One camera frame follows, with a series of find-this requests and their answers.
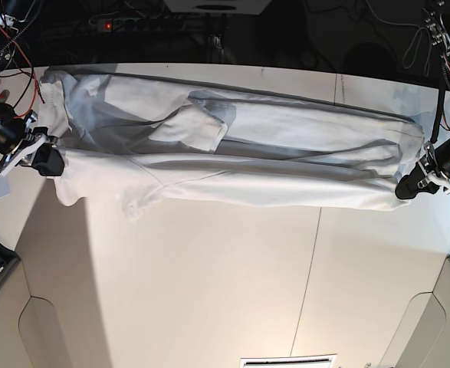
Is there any black power strip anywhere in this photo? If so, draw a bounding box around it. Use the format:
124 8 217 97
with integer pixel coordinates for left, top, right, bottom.
88 14 225 33

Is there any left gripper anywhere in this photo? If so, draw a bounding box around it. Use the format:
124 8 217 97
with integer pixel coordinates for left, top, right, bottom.
395 138 450 200

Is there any white vent grille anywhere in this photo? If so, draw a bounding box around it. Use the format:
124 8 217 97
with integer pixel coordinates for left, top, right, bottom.
240 354 337 368

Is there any white t-shirt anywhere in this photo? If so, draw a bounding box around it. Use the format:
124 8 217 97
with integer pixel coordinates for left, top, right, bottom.
40 69 424 218

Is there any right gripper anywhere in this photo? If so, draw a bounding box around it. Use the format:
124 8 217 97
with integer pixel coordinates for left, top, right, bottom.
0 110 64 198

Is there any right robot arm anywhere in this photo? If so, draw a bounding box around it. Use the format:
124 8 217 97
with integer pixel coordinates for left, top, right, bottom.
0 1 64 198

